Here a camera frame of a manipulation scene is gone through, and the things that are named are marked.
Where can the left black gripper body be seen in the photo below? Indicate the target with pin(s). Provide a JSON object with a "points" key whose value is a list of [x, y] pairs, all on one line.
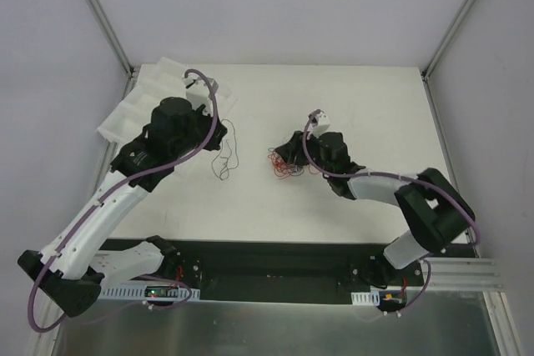
{"points": [[213, 133]]}

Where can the white cable duct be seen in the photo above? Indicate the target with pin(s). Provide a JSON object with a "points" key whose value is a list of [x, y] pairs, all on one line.
{"points": [[149, 292], [371, 298]]}

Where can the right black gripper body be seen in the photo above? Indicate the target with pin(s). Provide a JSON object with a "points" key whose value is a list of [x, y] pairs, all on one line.
{"points": [[298, 147]]}

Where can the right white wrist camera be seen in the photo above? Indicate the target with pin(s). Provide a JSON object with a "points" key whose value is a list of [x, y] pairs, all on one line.
{"points": [[319, 123]]}

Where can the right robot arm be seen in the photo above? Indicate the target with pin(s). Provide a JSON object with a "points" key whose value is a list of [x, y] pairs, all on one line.
{"points": [[434, 211]]}

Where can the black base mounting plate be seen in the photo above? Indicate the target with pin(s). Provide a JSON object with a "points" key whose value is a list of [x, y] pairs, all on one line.
{"points": [[313, 273]]}

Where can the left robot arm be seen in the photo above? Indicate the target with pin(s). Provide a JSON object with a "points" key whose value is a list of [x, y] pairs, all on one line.
{"points": [[68, 270]]}

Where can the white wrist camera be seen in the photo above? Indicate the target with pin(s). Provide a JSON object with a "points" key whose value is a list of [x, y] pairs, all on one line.
{"points": [[319, 123], [197, 93]]}

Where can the right white cable duct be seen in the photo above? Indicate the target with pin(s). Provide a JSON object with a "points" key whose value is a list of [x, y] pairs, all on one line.
{"points": [[371, 298]]}

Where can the left white cable duct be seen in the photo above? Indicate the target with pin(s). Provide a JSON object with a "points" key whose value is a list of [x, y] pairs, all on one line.
{"points": [[149, 292]]}

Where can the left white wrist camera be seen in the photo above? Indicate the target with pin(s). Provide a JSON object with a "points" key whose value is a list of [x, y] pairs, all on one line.
{"points": [[197, 93]]}

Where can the right aluminium corner post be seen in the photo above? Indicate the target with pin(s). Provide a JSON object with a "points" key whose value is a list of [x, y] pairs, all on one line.
{"points": [[448, 37]]}

